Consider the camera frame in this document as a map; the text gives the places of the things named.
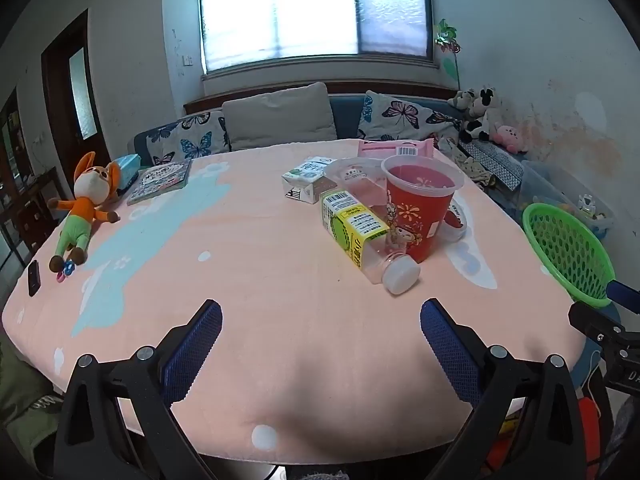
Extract butterfly pillow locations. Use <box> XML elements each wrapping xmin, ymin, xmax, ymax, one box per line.
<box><xmin>145</xmin><ymin>110</ymin><xmax>231</xmax><ymax>166</ymax></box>
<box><xmin>358</xmin><ymin>91</ymin><xmax>461</xmax><ymax>141</ymax></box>

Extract green plastic mesh basket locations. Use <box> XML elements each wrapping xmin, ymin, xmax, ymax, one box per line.
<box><xmin>522</xmin><ymin>203</ymin><xmax>616</xmax><ymax>309</ymax></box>

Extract clear bottle yellow label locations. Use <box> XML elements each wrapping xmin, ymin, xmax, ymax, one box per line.
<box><xmin>320</xmin><ymin>188</ymin><xmax>421</xmax><ymax>296</ymax></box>

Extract colourful picture book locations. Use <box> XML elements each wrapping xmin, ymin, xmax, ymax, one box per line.
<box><xmin>127</xmin><ymin>159</ymin><xmax>191</xmax><ymax>205</ymax></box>

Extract white milk carton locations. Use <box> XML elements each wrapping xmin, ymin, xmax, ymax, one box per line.
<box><xmin>282</xmin><ymin>156</ymin><xmax>336</xmax><ymax>204</ymax></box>

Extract pink wet wipes pack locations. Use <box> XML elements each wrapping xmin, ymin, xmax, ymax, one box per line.
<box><xmin>358</xmin><ymin>139</ymin><xmax>434</xmax><ymax>159</ymax></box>

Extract beige patterned clothes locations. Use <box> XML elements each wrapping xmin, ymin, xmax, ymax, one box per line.
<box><xmin>438</xmin><ymin>136</ymin><xmax>496</xmax><ymax>188</ymax></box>

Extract pink table blanket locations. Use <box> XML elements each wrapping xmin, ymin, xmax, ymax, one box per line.
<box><xmin>2</xmin><ymin>140</ymin><xmax>584</xmax><ymax>464</ymax></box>

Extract dark wooden door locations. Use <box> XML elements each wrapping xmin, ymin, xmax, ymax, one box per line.
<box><xmin>41</xmin><ymin>10</ymin><xmax>111</xmax><ymax>183</ymax></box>

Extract pink round plush toy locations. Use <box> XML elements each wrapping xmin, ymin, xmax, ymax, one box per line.
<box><xmin>490</xmin><ymin>125</ymin><xmax>527</xmax><ymax>154</ymax></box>

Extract black phone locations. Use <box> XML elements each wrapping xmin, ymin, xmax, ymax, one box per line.
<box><xmin>27</xmin><ymin>259</ymin><xmax>41</xmax><ymax>297</ymax></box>

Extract pinwheel toy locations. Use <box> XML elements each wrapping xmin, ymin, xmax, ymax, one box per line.
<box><xmin>434</xmin><ymin>18</ymin><xmax>461</xmax><ymax>54</ymax></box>

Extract cow plush toy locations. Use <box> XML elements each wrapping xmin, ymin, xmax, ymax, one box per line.
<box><xmin>447</xmin><ymin>87</ymin><xmax>500</xmax><ymax>143</ymax></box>

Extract left butterfly pillow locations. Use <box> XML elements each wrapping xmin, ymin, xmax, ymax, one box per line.
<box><xmin>145</xmin><ymin>110</ymin><xmax>231</xmax><ymax>166</ymax></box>

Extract orange fox plush toy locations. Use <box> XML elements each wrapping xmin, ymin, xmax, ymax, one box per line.
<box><xmin>48</xmin><ymin>152</ymin><xmax>120</xmax><ymax>273</ymax></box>

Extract clear plastic toy bin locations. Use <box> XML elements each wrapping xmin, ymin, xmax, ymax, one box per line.
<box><xmin>518</xmin><ymin>160</ymin><xmax>614</xmax><ymax>240</ymax></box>

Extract blue white checked cloth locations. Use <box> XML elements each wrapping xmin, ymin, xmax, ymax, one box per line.
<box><xmin>460</xmin><ymin>140</ymin><xmax>524</xmax><ymax>191</ymax></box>

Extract window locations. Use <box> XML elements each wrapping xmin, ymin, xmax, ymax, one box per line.
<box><xmin>200</xmin><ymin>0</ymin><xmax>432</xmax><ymax>73</ymax></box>

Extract right butterfly pillow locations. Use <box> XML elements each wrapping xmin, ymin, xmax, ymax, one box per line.
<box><xmin>358</xmin><ymin>91</ymin><xmax>461</xmax><ymax>141</ymax></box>

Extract blue tissue box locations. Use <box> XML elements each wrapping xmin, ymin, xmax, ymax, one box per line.
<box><xmin>115</xmin><ymin>154</ymin><xmax>141</xmax><ymax>192</ymax></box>

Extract beige cushion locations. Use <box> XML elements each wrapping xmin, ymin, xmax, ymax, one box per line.
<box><xmin>222</xmin><ymin>82</ymin><xmax>337</xmax><ymax>151</ymax></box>

